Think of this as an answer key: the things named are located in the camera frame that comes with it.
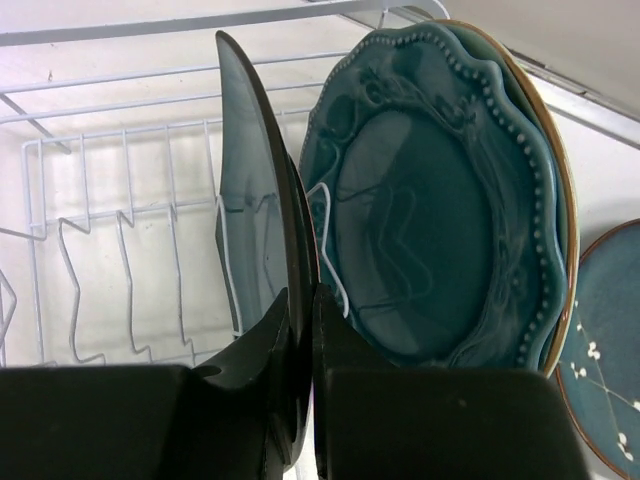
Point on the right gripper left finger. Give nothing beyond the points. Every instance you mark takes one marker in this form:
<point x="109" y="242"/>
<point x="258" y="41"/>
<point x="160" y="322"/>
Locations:
<point x="226" y="419"/>

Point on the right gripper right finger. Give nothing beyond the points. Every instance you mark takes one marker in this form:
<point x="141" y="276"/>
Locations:
<point x="374" y="420"/>

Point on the teal square plate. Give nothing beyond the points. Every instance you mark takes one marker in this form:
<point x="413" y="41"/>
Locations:
<point x="265" y="239"/>

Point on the dark blue round plate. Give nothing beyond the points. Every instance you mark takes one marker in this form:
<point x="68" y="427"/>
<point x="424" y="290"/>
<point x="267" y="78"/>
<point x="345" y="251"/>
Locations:
<point x="598" y="371"/>

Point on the teal scalloped plate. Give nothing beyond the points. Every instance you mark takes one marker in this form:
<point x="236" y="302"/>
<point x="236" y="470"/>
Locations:
<point x="435" y="199"/>

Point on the light green floral plate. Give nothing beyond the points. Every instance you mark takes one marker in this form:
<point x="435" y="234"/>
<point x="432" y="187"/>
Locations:
<point x="522" y="92"/>

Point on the clear white dish rack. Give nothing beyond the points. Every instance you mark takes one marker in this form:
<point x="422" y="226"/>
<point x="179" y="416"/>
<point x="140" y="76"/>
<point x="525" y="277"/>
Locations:
<point x="111" y="153"/>

